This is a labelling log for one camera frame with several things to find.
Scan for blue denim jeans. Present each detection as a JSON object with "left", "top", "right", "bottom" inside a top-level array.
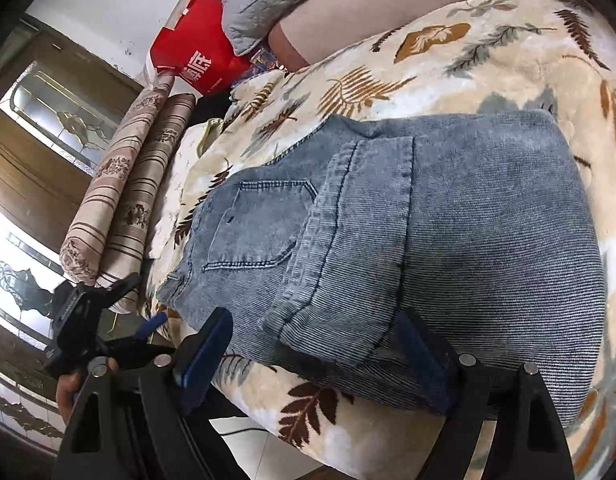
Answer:
[{"left": 156, "top": 110, "right": 606, "bottom": 424}]

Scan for left human hand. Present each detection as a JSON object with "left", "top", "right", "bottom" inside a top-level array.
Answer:
[{"left": 55, "top": 356, "right": 122, "bottom": 426}]

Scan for cream small print pillow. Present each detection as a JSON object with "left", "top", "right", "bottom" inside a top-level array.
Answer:
[{"left": 144, "top": 118, "right": 225, "bottom": 261}]

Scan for striped floral rolled quilt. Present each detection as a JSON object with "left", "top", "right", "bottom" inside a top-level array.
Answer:
[{"left": 60, "top": 72, "right": 174, "bottom": 285}]

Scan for brown wooden wardrobe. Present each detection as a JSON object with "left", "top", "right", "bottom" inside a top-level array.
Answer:
[{"left": 0, "top": 15, "right": 140, "bottom": 458}]

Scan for red printed bag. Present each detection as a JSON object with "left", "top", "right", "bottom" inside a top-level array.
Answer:
[{"left": 150, "top": 0, "right": 251, "bottom": 96}]

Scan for pink brown bolster pillow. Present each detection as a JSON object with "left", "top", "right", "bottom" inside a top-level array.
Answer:
[{"left": 268, "top": 0, "right": 464, "bottom": 70}]

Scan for leaf patterned cream blanket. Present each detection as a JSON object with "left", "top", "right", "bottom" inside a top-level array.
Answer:
[{"left": 148, "top": 0, "right": 616, "bottom": 479}]

